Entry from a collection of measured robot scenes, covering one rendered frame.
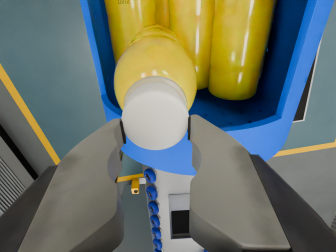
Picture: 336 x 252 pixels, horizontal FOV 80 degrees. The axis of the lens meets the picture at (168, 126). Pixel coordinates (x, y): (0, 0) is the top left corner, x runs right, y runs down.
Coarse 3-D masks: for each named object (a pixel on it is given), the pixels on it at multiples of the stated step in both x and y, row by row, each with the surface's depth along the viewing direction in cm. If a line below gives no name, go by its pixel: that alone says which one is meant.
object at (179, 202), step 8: (168, 200) 68; (176, 200) 68; (184, 200) 68; (176, 208) 65; (184, 208) 65; (176, 216) 61; (184, 216) 61; (176, 224) 59; (184, 224) 59; (176, 232) 57; (184, 232) 57; (176, 240) 57; (184, 240) 57; (192, 240) 58
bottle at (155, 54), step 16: (144, 32) 20; (160, 32) 19; (128, 48) 16; (144, 48) 14; (160, 48) 14; (176, 48) 15; (128, 64) 14; (144, 64) 13; (160, 64) 13; (176, 64) 14; (192, 64) 16; (128, 80) 13; (144, 80) 12; (160, 80) 12; (176, 80) 13; (192, 80) 15; (128, 96) 13; (192, 96) 15
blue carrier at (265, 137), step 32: (96, 0) 27; (288, 0) 28; (320, 0) 16; (96, 32) 27; (288, 32) 29; (320, 32) 19; (96, 64) 26; (288, 64) 29; (256, 96) 38; (288, 96) 20; (224, 128) 20; (256, 128) 20; (288, 128) 25; (160, 160) 23
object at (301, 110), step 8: (320, 40) 120; (312, 64) 127; (312, 72) 130; (312, 80) 133; (304, 88) 136; (304, 96) 139; (304, 104) 142; (296, 112) 146; (304, 112) 146; (296, 120) 149
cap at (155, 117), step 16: (144, 96) 11; (160, 96) 11; (176, 96) 11; (128, 112) 11; (144, 112) 11; (160, 112) 11; (176, 112) 11; (128, 128) 11; (144, 128) 12; (160, 128) 12; (176, 128) 12; (144, 144) 12; (160, 144) 12
